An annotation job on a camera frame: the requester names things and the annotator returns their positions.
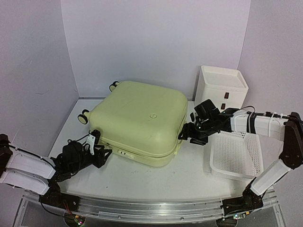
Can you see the pale green hard-shell suitcase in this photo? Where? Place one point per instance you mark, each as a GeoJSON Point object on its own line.
{"type": "Point", "coordinates": [139, 121]}

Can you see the white plastic mesh basket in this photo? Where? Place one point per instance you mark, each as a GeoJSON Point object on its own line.
{"type": "Point", "coordinates": [235, 155]}

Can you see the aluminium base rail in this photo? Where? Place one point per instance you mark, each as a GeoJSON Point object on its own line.
{"type": "Point", "coordinates": [87, 212]}

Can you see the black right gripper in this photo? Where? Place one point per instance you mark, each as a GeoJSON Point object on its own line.
{"type": "Point", "coordinates": [187, 131]}

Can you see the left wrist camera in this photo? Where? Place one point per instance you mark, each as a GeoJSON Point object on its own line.
{"type": "Point", "coordinates": [92, 140]}

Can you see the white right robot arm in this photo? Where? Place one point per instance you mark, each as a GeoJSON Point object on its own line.
{"type": "Point", "coordinates": [281, 140]}

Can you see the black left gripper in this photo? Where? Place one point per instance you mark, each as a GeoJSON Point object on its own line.
{"type": "Point", "coordinates": [100, 161]}

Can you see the white three-drawer storage cabinet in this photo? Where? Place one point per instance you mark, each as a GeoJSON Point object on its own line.
{"type": "Point", "coordinates": [226, 88]}

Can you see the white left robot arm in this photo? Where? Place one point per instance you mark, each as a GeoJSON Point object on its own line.
{"type": "Point", "coordinates": [42, 175]}

